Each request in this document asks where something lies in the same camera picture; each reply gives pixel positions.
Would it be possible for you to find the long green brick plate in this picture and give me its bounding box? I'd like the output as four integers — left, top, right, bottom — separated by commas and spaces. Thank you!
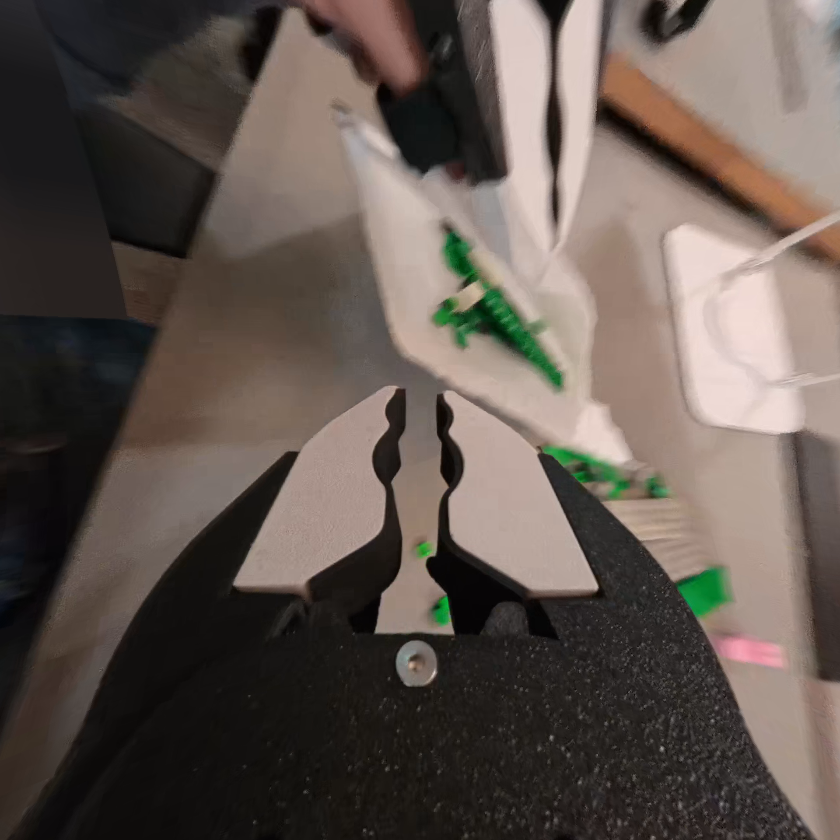
676, 567, 732, 621

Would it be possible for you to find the person's left hand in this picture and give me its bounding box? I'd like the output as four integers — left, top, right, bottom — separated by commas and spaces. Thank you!
303, 0, 433, 94

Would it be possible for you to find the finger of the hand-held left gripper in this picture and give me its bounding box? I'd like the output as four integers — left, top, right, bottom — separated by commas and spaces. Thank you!
554, 0, 606, 252
491, 0, 559, 227

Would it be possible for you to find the white monitor stand base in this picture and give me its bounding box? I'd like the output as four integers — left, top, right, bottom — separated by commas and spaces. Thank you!
661, 210, 840, 435

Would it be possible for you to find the grey brick plate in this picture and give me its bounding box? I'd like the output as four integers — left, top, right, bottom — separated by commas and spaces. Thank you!
604, 495, 700, 546

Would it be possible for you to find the brown desk divider strip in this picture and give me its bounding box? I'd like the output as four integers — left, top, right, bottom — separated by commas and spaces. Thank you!
600, 56, 840, 263

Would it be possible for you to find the pile of small green bricks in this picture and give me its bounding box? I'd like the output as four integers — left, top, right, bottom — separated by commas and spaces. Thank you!
413, 223, 670, 621

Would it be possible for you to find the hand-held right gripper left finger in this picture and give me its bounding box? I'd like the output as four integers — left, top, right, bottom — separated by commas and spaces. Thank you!
231, 386, 407, 634

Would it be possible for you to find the white printed paper bag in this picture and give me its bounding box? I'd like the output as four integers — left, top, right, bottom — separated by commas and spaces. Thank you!
331, 98, 636, 463

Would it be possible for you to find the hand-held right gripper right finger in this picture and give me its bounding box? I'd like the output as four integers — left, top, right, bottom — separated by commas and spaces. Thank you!
425, 391, 601, 636

